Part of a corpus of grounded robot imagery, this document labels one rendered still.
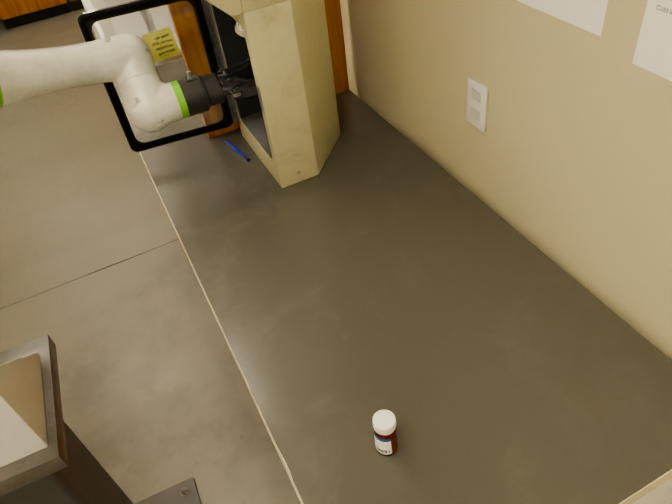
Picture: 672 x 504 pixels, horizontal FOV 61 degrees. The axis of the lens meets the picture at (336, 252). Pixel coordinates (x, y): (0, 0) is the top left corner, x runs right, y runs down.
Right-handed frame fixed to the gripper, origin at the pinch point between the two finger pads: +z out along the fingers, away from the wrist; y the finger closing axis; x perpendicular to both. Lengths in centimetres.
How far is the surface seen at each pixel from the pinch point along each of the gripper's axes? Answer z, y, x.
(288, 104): -3.7, -14.1, 2.6
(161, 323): -59, 50, 120
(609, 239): 35, -82, 13
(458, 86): 33.6, -31.6, 2.3
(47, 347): -74, -38, 26
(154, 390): -69, 17, 120
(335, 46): 26.3, 23.4, 10.1
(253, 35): -8.8, -14.1, -16.1
